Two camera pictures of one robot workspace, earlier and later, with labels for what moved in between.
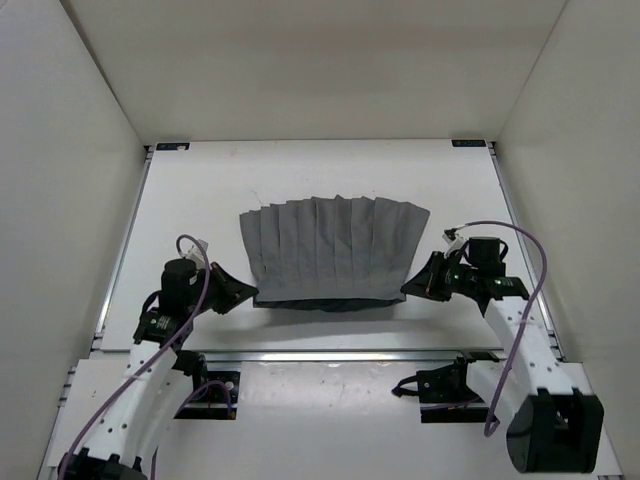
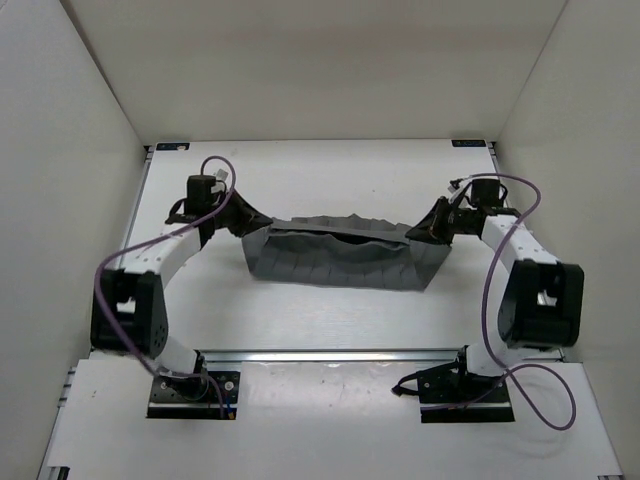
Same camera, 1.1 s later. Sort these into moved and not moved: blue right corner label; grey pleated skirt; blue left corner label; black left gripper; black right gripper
Moved: black left gripper; grey pleated skirt; black right gripper
Not moved: blue left corner label; blue right corner label
